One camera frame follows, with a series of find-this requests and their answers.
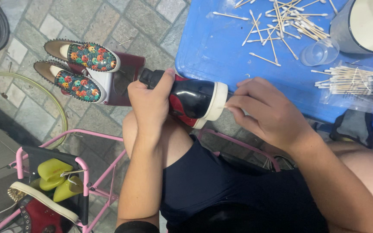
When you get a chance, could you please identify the person's left hand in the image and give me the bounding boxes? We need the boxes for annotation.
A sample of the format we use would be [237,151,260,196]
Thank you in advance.
[127,68,176,134]

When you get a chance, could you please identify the person's right hand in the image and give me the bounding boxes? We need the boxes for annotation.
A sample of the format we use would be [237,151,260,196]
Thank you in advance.
[225,77,317,153]

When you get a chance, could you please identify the black red glossy sneaker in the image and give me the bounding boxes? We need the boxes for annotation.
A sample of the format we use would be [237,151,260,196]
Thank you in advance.
[139,68,230,130]

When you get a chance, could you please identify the blue plastic table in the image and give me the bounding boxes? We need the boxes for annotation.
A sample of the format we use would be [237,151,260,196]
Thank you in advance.
[175,0,373,124]

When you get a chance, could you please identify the person's left leg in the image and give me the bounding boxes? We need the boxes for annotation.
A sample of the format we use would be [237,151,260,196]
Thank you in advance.
[122,110,194,169]

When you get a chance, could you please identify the person's leg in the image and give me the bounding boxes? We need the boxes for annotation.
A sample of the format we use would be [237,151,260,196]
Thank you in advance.
[122,110,194,169]
[260,140,373,216]

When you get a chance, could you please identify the scattered pile of cotton swabs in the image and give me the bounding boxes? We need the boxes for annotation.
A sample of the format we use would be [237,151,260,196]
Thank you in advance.
[212,0,339,67]

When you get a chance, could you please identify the person's navy shorts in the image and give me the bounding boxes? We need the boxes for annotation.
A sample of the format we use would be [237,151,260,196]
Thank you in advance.
[159,134,330,233]

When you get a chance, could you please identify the clear plastic cup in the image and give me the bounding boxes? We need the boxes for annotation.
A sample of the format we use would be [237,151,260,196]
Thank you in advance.
[299,38,340,67]

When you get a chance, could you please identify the black grey bag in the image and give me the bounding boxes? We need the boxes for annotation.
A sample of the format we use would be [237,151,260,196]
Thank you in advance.
[330,109,373,150]

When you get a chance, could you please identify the clear bag of swabs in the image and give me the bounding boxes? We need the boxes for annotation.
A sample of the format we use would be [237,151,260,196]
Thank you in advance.
[310,60,373,117]

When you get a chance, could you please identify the maroon shoe box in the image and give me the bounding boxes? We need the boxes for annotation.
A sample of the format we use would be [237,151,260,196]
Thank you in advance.
[66,51,146,107]

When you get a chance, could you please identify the person's right leg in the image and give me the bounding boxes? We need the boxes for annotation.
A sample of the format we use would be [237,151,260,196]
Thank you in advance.
[260,140,373,216]

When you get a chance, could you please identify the white enamel mug dark rim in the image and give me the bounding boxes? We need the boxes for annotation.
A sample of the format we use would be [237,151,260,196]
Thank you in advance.
[329,0,373,55]

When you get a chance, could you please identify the colourful skull print studded shoe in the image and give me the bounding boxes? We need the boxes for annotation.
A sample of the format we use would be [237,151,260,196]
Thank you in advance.
[33,60,107,104]
[43,39,121,73]

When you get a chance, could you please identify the pink metal rack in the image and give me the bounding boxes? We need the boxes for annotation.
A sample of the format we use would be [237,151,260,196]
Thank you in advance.
[0,128,281,233]

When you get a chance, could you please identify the black sleeve cuff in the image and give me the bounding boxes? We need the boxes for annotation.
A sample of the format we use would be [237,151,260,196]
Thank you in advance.
[115,221,160,233]

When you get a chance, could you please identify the yellow-green plastic shoe tree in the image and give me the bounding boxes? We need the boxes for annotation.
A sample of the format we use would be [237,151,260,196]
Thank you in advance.
[53,175,84,203]
[37,158,74,192]

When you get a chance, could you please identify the black fabric rack panel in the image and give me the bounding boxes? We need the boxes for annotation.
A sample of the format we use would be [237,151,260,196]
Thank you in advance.
[21,145,90,227]

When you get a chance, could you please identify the red studded shoe white sole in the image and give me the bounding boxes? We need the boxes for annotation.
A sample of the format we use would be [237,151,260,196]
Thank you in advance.
[7,181,80,233]

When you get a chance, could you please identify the green garden hose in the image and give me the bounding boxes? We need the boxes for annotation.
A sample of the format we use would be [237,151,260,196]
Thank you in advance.
[0,71,69,150]

